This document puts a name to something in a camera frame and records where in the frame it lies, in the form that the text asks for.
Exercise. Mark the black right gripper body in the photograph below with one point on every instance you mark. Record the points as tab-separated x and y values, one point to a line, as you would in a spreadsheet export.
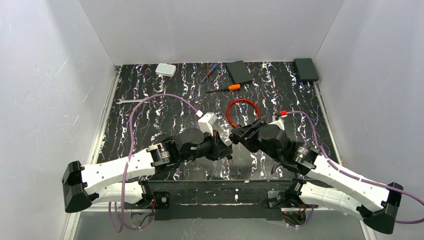
249	131

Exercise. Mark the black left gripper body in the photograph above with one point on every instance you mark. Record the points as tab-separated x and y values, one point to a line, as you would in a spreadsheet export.
216	147

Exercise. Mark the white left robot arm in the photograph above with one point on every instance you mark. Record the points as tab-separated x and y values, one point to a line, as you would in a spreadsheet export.
85	185

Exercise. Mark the silver open-end wrench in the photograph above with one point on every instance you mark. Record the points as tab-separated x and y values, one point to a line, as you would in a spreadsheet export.
129	101

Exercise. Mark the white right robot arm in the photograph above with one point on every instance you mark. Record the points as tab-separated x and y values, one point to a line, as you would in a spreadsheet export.
376	206

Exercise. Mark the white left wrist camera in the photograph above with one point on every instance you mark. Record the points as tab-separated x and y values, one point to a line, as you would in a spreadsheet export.
206	121

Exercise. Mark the black flat plate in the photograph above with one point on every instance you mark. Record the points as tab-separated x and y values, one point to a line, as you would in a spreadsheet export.
238	72

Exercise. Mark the red cable lock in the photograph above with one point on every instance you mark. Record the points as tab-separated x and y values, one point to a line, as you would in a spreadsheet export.
239	109

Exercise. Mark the black electronics box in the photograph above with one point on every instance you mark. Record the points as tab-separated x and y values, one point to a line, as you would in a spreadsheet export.
305	70

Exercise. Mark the orange handled screwdriver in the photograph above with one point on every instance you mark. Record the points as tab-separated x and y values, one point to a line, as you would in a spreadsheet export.
233	87

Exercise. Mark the blue red screwdriver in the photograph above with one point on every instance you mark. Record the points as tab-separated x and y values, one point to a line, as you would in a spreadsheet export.
212	69

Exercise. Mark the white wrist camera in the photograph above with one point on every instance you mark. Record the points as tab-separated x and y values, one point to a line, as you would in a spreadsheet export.
278	119
206	121

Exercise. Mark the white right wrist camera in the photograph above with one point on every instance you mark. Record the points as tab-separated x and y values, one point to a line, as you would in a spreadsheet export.
278	119

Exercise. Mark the white plastic box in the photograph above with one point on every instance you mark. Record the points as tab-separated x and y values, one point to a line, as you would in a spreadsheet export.
164	69

